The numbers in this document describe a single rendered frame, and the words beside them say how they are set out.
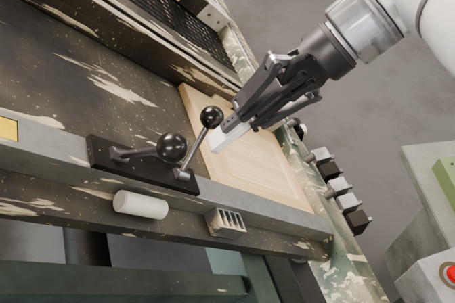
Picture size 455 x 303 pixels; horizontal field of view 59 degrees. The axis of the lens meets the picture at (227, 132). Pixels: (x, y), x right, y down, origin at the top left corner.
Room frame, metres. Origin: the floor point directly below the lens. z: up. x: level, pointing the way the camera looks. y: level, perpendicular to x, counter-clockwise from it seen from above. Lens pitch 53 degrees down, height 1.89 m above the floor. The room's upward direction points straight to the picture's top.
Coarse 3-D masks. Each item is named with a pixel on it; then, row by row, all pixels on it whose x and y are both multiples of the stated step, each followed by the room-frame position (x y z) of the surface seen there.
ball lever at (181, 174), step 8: (208, 112) 0.39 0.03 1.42; (216, 112) 0.39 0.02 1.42; (200, 120) 0.39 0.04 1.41; (208, 120) 0.38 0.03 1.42; (216, 120) 0.38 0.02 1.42; (208, 128) 0.38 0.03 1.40; (200, 136) 0.37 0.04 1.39; (200, 144) 0.36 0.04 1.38; (192, 152) 0.35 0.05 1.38; (176, 168) 0.33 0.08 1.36; (184, 168) 0.33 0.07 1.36; (176, 176) 0.32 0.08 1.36; (184, 176) 0.32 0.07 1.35
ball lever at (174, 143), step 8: (168, 136) 0.28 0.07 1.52; (176, 136) 0.28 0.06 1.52; (160, 144) 0.27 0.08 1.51; (168, 144) 0.27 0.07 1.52; (176, 144) 0.27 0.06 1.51; (184, 144) 0.27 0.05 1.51; (112, 152) 0.30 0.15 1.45; (120, 152) 0.30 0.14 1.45; (128, 152) 0.29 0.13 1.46; (136, 152) 0.29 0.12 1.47; (144, 152) 0.28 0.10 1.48; (152, 152) 0.28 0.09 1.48; (160, 152) 0.26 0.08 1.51; (168, 152) 0.26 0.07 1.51; (176, 152) 0.26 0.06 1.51; (184, 152) 0.27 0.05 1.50; (120, 160) 0.29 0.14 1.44; (128, 160) 0.30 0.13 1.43; (168, 160) 0.26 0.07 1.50; (176, 160) 0.26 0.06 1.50
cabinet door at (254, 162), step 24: (192, 96) 0.64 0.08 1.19; (192, 120) 0.56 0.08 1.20; (240, 144) 0.58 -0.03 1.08; (264, 144) 0.66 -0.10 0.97; (216, 168) 0.43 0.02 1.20; (240, 168) 0.48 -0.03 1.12; (264, 168) 0.54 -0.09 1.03; (288, 168) 0.61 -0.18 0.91; (264, 192) 0.45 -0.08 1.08; (288, 192) 0.51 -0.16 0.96
